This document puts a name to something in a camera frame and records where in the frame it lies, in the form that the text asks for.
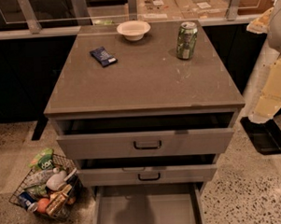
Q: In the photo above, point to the glass railing barrier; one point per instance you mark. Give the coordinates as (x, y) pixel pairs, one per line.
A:
(37, 18)

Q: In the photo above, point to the cardboard box right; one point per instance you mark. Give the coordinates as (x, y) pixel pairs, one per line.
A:
(202, 9)

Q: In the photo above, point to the cardboard box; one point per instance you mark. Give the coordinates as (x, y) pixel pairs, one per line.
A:
(158, 10)
(202, 9)

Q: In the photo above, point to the grey bottom drawer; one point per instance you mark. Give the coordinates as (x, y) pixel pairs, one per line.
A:
(149, 204)

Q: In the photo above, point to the clear plastic water bottle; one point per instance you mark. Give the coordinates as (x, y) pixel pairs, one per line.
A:
(39, 178)

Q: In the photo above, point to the grey drawer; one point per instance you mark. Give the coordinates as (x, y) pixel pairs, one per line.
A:
(149, 204)
(168, 170)
(144, 144)

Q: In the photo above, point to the blue soda can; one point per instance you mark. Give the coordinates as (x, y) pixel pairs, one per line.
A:
(27, 202)

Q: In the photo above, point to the brown snack box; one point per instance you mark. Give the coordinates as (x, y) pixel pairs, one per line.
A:
(59, 200)

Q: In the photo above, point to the green chip bag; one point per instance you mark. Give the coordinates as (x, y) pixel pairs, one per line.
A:
(42, 160)

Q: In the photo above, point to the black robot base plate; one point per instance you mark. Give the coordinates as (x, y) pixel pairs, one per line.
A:
(265, 137)

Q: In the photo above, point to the grey top drawer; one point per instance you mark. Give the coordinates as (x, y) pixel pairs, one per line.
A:
(144, 144)

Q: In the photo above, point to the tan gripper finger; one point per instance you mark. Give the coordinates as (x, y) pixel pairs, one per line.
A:
(261, 25)
(269, 102)

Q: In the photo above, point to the blue rxbar blueberry bar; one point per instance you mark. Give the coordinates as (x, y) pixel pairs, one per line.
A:
(103, 57)

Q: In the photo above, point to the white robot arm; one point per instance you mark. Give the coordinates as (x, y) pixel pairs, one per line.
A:
(268, 55)

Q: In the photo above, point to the brown cardboard box corner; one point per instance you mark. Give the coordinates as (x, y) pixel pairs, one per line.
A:
(252, 7)

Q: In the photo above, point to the orange fruit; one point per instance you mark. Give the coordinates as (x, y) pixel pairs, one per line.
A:
(42, 205)

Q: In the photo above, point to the wire basket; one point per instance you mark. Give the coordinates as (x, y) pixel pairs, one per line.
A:
(41, 191)

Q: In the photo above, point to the white plastic bottle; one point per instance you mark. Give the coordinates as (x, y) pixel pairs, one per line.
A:
(57, 180)

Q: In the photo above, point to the grey drawer cabinet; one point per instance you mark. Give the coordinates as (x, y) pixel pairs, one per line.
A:
(148, 89)

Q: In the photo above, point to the white paper bowl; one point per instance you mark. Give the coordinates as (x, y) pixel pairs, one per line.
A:
(133, 30)

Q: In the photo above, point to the grey middle drawer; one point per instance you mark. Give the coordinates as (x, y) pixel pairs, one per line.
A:
(168, 170)

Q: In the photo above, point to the green soda can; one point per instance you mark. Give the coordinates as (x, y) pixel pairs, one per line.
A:
(186, 40)

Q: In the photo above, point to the cardboard box left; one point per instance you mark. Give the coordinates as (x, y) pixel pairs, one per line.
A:
(158, 10)

